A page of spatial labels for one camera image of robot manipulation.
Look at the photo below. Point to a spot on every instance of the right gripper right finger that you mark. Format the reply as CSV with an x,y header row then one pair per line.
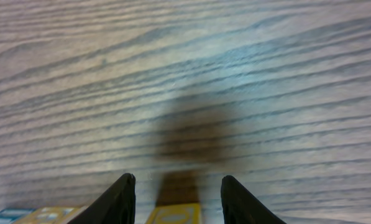
x,y
241,207

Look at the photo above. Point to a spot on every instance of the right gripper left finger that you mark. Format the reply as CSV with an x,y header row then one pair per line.
x,y
115,206

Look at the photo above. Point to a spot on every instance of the green B wooden block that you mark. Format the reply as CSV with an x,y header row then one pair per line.
x,y
187,213

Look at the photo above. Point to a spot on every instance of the green L wooden block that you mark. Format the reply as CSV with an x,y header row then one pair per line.
x,y
51,215

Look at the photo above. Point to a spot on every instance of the blue edged squirrel block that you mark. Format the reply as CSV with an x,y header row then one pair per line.
x,y
10,215

